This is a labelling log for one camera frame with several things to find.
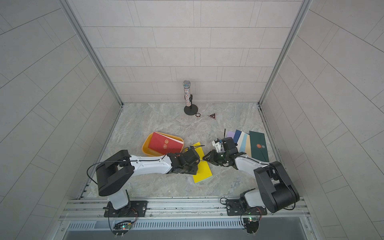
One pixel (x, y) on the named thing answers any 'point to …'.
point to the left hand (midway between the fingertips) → (199, 170)
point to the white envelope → (240, 141)
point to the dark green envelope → (258, 146)
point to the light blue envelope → (243, 144)
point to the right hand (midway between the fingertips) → (205, 159)
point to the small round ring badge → (198, 115)
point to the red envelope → (164, 144)
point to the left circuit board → (121, 228)
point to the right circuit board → (252, 225)
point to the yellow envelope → (204, 171)
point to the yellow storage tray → (150, 152)
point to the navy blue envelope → (236, 136)
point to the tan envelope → (248, 146)
